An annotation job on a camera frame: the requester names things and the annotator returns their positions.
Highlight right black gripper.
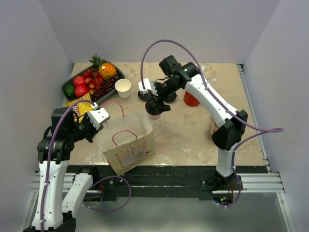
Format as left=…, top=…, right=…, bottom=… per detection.
left=150, top=79, right=181, bottom=113

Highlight black cup lid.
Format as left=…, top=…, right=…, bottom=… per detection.
left=138, top=91, right=153, bottom=102
left=145, top=100, right=161, bottom=115
left=164, top=92, right=177, bottom=103

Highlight brown paper bag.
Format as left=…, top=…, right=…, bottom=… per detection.
left=95, top=110, right=155, bottom=176

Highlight white paper cup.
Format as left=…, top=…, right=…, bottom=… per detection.
left=115, top=79, right=131, bottom=100
left=147, top=114, right=161, bottom=120

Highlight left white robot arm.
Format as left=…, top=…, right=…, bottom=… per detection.
left=25, top=107, right=110, bottom=232

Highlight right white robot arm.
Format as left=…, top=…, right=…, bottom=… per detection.
left=146, top=56, right=248, bottom=190

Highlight yellow chips bag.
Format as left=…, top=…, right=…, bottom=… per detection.
left=64, top=93, right=93, bottom=122

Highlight red straw holder cup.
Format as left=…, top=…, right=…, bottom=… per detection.
left=183, top=91, right=200, bottom=107

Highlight red apple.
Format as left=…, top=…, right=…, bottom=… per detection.
left=73, top=75, right=86, bottom=87
left=74, top=85, right=89, bottom=98

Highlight green lime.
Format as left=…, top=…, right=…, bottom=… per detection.
left=64, top=85, right=75, bottom=98

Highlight purple grape bunch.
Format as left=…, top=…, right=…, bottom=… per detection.
left=91, top=76, right=119, bottom=102

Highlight cardboard cup carrier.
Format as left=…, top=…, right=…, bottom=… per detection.
left=210, top=121, right=219, bottom=136

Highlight white wrapped straws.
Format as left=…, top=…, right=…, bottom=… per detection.
left=200, top=64, right=217, bottom=84

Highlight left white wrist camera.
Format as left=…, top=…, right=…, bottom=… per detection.
left=86, top=103, right=111, bottom=130

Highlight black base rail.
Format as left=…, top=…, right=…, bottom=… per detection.
left=67, top=165, right=267, bottom=202

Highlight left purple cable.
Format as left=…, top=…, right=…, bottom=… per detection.
left=40, top=99, right=132, bottom=232

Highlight purple cable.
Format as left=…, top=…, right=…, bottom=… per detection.
left=40, top=99, right=132, bottom=232
left=140, top=40, right=285, bottom=208

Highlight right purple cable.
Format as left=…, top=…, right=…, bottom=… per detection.
left=140, top=40, right=285, bottom=208

